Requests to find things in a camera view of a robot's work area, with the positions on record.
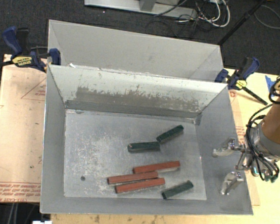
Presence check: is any brown cardboard board red print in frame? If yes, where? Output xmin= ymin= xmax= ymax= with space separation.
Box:
xmin=0 ymin=53 xmax=274 ymax=224

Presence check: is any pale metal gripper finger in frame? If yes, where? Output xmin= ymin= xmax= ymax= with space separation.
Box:
xmin=211 ymin=136 xmax=237 ymax=160
xmin=220 ymin=169 xmax=246 ymax=198

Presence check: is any red-brown flat block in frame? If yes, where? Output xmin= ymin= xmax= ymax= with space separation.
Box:
xmin=132 ymin=156 xmax=182 ymax=179
xmin=114 ymin=173 xmax=167 ymax=199
xmin=106 ymin=166 xmax=159 ymax=190

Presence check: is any grey metal bin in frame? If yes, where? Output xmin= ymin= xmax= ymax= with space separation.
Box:
xmin=29 ymin=19 xmax=272 ymax=224

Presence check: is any dark green flat block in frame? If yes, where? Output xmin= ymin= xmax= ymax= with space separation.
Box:
xmin=155 ymin=122 xmax=186 ymax=146
xmin=126 ymin=138 xmax=162 ymax=156
xmin=161 ymin=177 xmax=195 ymax=203

